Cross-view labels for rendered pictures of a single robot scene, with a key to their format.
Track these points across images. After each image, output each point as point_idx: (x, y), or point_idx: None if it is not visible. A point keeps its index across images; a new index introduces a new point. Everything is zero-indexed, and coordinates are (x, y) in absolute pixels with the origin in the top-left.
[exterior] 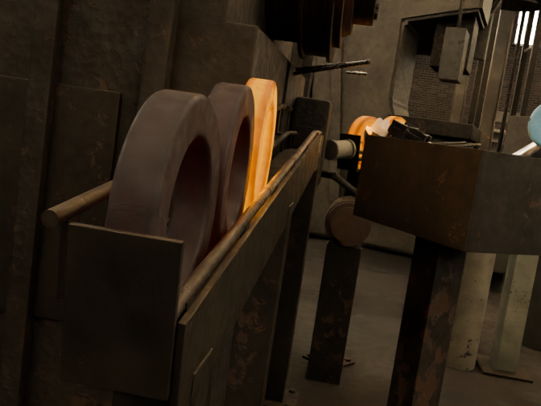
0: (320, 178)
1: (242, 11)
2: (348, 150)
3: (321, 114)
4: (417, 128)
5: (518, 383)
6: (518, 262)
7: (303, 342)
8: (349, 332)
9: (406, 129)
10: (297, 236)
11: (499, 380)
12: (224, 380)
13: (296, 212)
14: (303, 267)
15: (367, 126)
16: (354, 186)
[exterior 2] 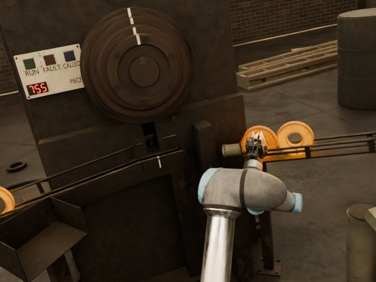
0: (214, 168)
1: (64, 125)
2: (234, 151)
3: (196, 135)
4: (259, 145)
5: None
6: None
7: (282, 248)
8: (334, 253)
9: (245, 146)
10: (175, 203)
11: None
12: (112, 260)
13: (172, 191)
14: (179, 219)
15: (257, 134)
16: None
